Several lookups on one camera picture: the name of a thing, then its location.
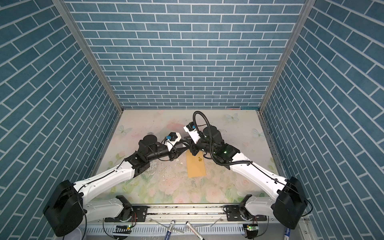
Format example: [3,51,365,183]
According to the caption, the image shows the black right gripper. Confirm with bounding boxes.
[181,132,217,156]

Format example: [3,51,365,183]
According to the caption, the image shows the brown kraft envelope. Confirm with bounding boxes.
[186,152,206,178]

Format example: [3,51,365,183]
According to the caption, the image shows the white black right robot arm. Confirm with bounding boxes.
[184,124,309,230]

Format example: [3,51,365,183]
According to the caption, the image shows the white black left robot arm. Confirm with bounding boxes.
[43,135,188,237]

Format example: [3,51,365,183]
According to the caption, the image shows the black marker pen middle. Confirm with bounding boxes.
[186,222,205,240]

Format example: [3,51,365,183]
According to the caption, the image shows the blue marker pen left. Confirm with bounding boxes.
[164,221,175,240]

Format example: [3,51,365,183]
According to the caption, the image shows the blue marker pen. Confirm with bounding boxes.
[164,221,175,240]
[283,228,291,240]

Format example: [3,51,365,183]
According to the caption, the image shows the left circuit board green led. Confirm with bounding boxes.
[112,225,133,240]

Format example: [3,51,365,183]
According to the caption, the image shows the circuit board green led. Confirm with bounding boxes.
[243,224,259,240]
[112,225,133,240]

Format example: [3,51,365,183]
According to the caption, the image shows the right circuit board green led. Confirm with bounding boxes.
[243,224,259,240]

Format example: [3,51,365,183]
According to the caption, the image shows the blue marker pen right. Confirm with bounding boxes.
[283,228,291,240]

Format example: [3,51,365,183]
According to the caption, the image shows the white cup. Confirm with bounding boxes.
[57,228,83,240]

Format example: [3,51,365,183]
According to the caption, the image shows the black corrugated cable hose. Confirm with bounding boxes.
[192,110,253,167]

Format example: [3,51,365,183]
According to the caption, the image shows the metal corner post right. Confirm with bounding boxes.
[259,0,316,113]

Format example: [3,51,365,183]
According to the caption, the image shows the metal corner post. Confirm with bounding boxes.
[259,0,316,113]
[52,0,124,114]

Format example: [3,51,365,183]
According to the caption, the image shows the metal corner post left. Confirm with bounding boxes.
[52,0,124,114]

